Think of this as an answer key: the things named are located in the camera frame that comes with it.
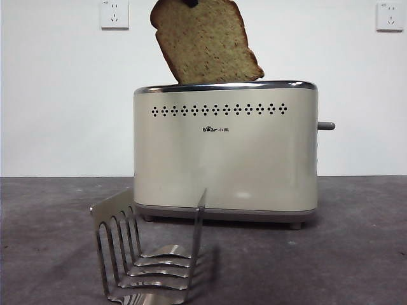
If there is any brown-crust bread slice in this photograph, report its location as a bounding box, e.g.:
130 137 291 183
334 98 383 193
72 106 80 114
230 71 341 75
149 0 265 86

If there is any cream steel toaster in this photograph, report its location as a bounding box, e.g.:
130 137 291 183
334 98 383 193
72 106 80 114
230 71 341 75
133 81 319 231

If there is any stainless steel toast rack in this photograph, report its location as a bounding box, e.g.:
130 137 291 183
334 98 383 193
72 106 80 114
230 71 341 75
88 187 221 305

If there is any white wall power outlet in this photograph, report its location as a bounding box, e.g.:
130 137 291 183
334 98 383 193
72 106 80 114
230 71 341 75
101 0 130 31
376 3 405 33

